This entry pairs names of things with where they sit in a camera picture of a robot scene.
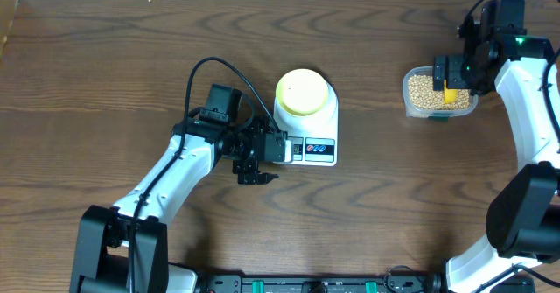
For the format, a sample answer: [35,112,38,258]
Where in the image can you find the yellow measuring scoop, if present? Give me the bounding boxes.
[444,80,459,104]

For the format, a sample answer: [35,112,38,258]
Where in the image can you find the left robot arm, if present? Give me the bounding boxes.
[70,108,292,292]

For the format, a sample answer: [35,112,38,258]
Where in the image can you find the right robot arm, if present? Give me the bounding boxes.
[426,32,559,292]

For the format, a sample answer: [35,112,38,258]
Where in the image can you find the white digital kitchen scale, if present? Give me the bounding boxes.
[274,75,339,166]

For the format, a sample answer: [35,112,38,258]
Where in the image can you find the yellow plastic bowl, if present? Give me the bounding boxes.
[276,69,329,116]

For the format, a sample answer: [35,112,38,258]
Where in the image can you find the soybeans in container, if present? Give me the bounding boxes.
[408,74,471,110]

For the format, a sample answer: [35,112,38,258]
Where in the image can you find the clear plastic container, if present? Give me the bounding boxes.
[402,66,478,119]

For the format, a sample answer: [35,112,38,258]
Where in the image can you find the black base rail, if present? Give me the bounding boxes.
[193,273,447,293]

